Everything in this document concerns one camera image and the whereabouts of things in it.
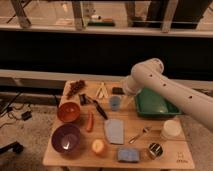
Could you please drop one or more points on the black chair base leg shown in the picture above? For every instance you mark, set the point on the black chair base leg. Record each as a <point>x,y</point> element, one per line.
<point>16,147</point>

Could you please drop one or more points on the small black clip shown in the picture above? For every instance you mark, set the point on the small black clip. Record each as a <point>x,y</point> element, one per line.
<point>82,99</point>

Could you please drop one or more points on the black rectangular block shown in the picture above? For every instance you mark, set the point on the black rectangular block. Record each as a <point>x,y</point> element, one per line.
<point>117,91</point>

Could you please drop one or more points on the bunch of dark grapes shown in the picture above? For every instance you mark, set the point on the bunch of dark grapes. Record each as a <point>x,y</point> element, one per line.
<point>75,87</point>

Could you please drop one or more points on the peach fruit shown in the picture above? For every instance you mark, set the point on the peach fruit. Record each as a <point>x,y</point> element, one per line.
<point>98,147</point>

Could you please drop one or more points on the metal cup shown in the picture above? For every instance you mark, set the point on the metal cup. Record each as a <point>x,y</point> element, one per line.
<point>155,150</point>

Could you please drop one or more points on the white round container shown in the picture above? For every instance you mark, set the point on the white round container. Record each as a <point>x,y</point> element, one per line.
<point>171,129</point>

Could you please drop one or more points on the grey blue folded cloth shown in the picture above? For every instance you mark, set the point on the grey blue folded cloth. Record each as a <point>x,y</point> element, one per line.
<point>114,131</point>

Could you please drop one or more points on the black handled knife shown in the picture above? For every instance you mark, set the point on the black handled knife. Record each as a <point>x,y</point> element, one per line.
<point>98,107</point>

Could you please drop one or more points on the blue sponge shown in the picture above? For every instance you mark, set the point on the blue sponge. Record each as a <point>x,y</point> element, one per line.
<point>130,155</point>

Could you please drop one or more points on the metal spoon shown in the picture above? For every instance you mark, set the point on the metal spoon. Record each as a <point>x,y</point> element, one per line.
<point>142,131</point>

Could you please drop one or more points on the wooden cutting board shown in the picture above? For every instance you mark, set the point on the wooden cutting board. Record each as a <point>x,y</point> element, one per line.
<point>64,98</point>

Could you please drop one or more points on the purple bowl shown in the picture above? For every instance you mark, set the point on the purple bowl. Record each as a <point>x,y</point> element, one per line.
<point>66,138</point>

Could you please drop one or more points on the orange bowl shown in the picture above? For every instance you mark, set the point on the orange bowl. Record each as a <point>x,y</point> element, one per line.
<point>68,112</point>

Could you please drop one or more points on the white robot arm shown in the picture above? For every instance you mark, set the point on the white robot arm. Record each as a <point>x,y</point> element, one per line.
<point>149,74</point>

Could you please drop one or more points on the blue plastic cup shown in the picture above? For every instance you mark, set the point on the blue plastic cup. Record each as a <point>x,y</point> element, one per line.
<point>114,103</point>

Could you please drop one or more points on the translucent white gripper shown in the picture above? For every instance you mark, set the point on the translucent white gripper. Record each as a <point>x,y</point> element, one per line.
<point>126,101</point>

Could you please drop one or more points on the green plastic tray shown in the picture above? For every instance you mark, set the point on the green plastic tray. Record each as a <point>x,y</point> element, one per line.
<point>150,104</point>

